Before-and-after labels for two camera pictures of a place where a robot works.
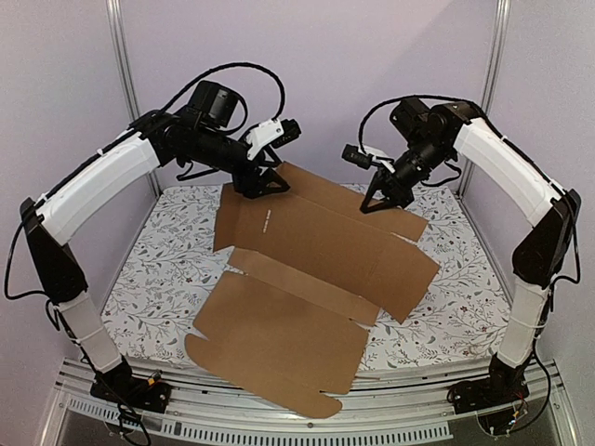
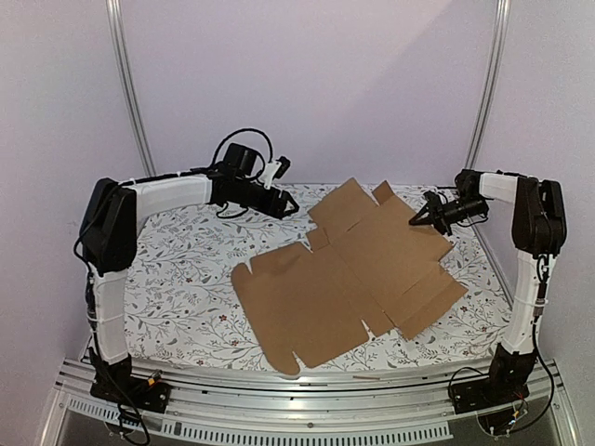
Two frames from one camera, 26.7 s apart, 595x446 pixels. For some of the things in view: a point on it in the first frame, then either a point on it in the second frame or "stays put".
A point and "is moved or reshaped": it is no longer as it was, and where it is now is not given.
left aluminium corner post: [131, 98] stays put
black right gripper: [391, 180] -> [439, 213]
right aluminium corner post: [501, 20] stays put
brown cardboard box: [310, 268] is moved or reshaped
